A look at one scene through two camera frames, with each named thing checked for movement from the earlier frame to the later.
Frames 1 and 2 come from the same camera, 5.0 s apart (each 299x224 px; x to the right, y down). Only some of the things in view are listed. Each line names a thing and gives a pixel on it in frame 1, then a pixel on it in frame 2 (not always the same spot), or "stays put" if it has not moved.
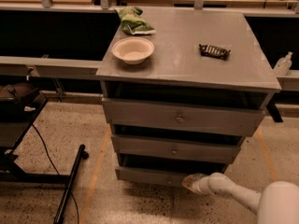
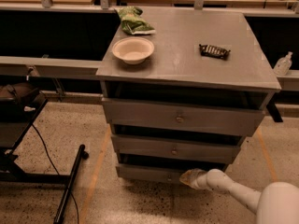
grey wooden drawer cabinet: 186,109 stays put
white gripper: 199,185 to 199,180
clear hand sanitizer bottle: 283,64 stays put
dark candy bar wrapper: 214,51 stays put
